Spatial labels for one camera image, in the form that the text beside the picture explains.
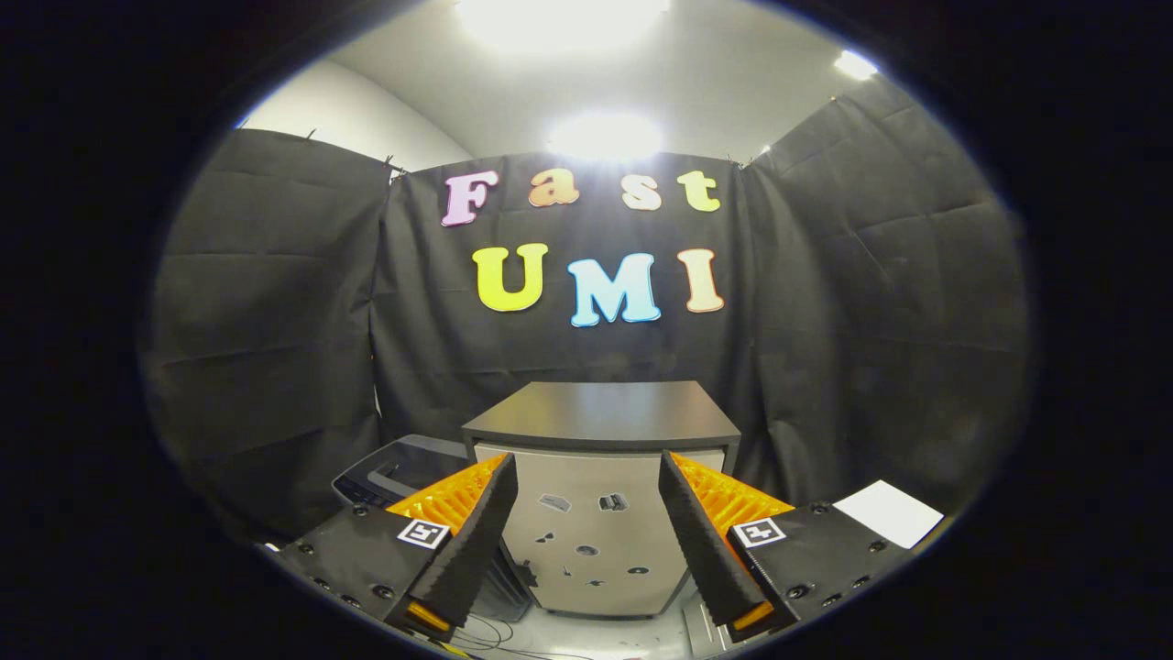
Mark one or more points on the white paper sheet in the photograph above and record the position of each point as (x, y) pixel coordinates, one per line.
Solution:
(889, 513)

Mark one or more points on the dark washing machine lid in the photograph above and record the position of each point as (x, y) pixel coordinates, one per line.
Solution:
(412, 458)

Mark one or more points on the grey ribbed metal panel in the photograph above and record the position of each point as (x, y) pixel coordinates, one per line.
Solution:
(706, 632)

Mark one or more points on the grey cabinet with dark top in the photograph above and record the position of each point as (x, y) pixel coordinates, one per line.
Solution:
(596, 412)

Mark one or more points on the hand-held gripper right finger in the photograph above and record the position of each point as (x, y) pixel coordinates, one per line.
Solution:
(706, 541)

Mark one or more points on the small ceiling light panel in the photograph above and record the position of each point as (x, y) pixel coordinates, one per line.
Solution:
(855, 65)

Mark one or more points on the large ceiling light panel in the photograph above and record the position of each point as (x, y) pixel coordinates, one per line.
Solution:
(559, 18)

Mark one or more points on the black backdrop cloth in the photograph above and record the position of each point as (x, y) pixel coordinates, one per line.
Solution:
(825, 302)

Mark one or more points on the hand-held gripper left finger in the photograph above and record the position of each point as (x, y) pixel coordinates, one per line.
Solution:
(463, 550)

